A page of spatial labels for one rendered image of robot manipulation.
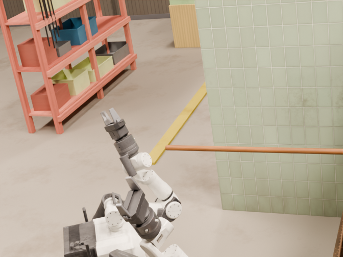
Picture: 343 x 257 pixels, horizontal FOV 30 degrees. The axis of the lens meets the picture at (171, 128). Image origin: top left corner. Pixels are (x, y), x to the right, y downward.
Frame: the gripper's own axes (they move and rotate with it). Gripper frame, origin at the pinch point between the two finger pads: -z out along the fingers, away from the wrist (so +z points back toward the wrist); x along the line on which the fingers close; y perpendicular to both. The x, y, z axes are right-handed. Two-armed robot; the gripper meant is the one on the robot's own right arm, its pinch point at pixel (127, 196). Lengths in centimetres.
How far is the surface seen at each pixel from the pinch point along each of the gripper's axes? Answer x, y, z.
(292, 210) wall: 175, -35, 252
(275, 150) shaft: 105, 5, 101
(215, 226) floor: 153, -90, 239
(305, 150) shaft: 105, 20, 103
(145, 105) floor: 371, -249, 307
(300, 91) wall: 212, -10, 162
